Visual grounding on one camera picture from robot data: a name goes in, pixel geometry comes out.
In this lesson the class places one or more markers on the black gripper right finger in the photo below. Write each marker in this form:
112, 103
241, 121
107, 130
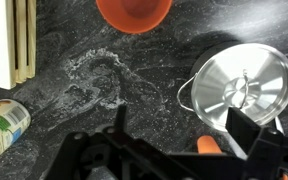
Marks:
244, 130

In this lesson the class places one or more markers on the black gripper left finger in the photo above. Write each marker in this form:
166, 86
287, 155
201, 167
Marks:
121, 118

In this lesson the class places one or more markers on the stainless steel pot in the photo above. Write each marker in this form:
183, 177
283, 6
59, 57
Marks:
217, 83

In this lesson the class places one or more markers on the silver pot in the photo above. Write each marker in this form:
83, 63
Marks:
178, 95

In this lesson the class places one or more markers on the creamer bottle with orange lid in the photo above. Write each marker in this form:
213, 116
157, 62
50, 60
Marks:
0, 126

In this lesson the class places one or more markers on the black object with orange part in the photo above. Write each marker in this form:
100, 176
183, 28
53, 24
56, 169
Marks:
209, 145

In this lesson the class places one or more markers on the orange plastic cup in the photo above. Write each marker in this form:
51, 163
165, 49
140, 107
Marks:
134, 20

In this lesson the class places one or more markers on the wooden slat coaster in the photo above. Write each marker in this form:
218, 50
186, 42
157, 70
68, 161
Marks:
21, 40

